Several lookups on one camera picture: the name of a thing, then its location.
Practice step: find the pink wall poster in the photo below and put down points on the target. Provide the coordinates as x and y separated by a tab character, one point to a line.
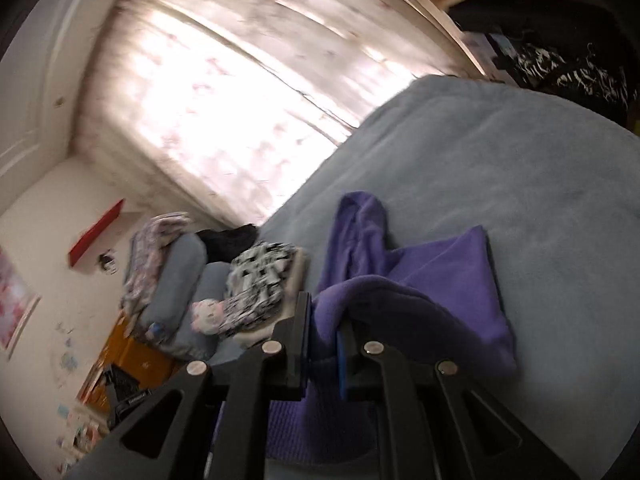
15	300

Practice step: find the orange wooden nightstand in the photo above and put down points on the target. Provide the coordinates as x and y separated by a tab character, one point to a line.
135	355

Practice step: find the black and white zebra clothing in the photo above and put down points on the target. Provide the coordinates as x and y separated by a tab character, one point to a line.
565	75

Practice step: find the grey-blue pillows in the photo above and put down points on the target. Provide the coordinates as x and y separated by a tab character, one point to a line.
180	270

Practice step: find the purple zip hoodie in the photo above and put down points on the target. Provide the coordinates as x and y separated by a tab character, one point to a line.
440	290

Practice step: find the grey-blue bed blanket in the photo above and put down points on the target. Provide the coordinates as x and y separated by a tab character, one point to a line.
500	170

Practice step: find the grey-blue quilt with cartoon print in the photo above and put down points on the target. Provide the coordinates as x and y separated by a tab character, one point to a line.
212	280

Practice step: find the long black bag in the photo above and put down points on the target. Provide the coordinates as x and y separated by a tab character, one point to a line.
525	15

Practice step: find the pale patterned folded blanket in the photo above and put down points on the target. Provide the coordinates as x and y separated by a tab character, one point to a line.
150	245

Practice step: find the black and white printed garment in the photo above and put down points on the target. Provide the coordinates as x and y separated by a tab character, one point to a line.
255	280

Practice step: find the red wall shelf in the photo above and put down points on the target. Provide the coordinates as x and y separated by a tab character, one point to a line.
95	232

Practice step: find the black crumpled garment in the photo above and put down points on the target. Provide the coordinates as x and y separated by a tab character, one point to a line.
230	240

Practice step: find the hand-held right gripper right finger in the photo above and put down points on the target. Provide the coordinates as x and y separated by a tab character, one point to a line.
344	365

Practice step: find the white panelled door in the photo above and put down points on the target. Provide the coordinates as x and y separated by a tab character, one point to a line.
30	110

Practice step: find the sheer patterned curtain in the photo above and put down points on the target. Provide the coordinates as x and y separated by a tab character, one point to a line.
225	110

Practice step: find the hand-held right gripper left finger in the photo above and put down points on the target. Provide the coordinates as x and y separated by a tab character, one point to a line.
306	340

